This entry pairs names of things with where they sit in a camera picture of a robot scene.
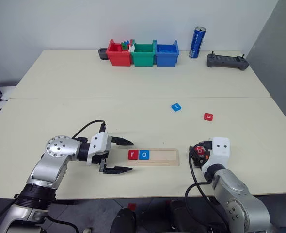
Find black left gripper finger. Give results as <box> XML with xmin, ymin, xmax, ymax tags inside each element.
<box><xmin>111</xmin><ymin>136</ymin><xmax>135</xmax><ymax>147</ymax></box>
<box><xmin>103</xmin><ymin>166</ymin><xmax>134</xmax><ymax>175</ymax></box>

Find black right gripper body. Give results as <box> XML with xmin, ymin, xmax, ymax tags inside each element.
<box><xmin>199</xmin><ymin>140</ymin><xmax>213</xmax><ymax>164</ymax></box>

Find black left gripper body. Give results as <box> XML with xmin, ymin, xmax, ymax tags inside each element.
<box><xmin>91</xmin><ymin>137</ymin><xmax>113</xmax><ymax>173</ymax></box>

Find red letter block r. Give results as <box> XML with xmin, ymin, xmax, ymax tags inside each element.
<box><xmin>127</xmin><ymin>149</ymin><xmax>140</xmax><ymax>161</ymax></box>

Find wooden letter tray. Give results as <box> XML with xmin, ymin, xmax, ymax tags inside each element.
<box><xmin>127</xmin><ymin>148</ymin><xmax>180</xmax><ymax>167</ymax></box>

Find red plastic bin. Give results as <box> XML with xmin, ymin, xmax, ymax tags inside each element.
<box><xmin>106</xmin><ymin>38</ymin><xmax>134</xmax><ymax>67</ymax></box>

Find green plastic bin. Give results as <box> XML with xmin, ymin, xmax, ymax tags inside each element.
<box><xmin>130</xmin><ymin>40</ymin><xmax>157</xmax><ymax>67</ymax></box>

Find dark grey round cup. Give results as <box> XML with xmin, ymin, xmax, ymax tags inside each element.
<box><xmin>98</xmin><ymin>47</ymin><xmax>110</xmax><ymax>61</ymax></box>

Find grey handheld controller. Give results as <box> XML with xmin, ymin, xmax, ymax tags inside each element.
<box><xmin>206</xmin><ymin>51</ymin><xmax>250</xmax><ymax>71</ymax></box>

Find blue plastic bin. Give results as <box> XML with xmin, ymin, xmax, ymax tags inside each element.
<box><xmin>155</xmin><ymin>40</ymin><xmax>180</xmax><ymax>67</ymax></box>

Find blue drink can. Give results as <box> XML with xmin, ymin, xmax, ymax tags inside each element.
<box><xmin>188</xmin><ymin>26</ymin><xmax>207</xmax><ymax>59</ymax></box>

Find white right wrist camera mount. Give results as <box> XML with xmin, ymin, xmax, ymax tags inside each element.
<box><xmin>201</xmin><ymin>136</ymin><xmax>231</xmax><ymax>171</ymax></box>

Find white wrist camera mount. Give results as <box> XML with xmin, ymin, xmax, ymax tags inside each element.
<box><xmin>86</xmin><ymin>132</ymin><xmax>112</xmax><ymax>166</ymax></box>
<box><xmin>201</xmin><ymin>136</ymin><xmax>231</xmax><ymax>171</ymax></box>

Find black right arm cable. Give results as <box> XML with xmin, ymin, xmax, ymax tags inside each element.
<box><xmin>184</xmin><ymin>145</ymin><xmax>225</xmax><ymax>223</ymax></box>

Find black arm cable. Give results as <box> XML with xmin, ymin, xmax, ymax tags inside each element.
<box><xmin>71</xmin><ymin>119</ymin><xmax>108</xmax><ymax>139</ymax></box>
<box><xmin>184</xmin><ymin>145</ymin><xmax>225</xmax><ymax>223</ymax></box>

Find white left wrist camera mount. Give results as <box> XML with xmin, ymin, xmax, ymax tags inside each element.
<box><xmin>86</xmin><ymin>132</ymin><xmax>112</xmax><ymax>166</ymax></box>

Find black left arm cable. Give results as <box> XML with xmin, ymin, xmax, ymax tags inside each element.
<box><xmin>71</xmin><ymin>119</ymin><xmax>108</xmax><ymax>139</ymax></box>

